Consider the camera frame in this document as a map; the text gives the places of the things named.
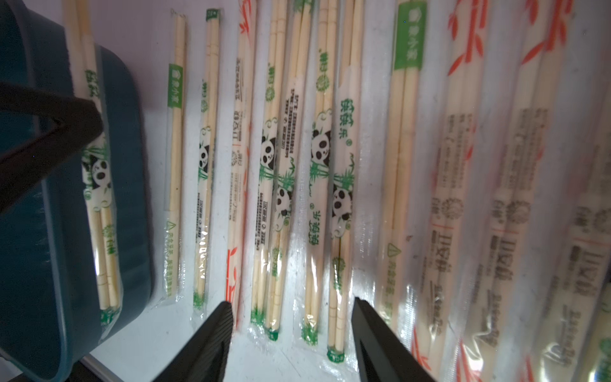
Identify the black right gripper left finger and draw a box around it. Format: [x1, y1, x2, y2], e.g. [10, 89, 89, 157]
[154, 302, 234, 382]

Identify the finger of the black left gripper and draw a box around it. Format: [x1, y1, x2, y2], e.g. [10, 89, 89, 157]
[1, 82, 103, 213]

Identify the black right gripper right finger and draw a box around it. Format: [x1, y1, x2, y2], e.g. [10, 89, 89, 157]
[352, 298, 434, 382]

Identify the panda chopsticks pair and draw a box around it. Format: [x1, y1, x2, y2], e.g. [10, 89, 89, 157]
[61, 0, 123, 334]

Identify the green band chopsticks pair eleventh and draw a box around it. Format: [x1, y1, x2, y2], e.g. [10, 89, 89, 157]
[163, 11, 187, 301]

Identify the green label chopsticks pair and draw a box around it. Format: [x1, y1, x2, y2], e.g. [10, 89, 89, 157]
[193, 8, 221, 312]
[264, 1, 315, 342]

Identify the red striped chopsticks pair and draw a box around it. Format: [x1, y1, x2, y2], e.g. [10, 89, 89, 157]
[413, 0, 493, 380]

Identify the green band chopsticks pair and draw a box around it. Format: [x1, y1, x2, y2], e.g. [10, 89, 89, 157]
[376, 1, 428, 329]

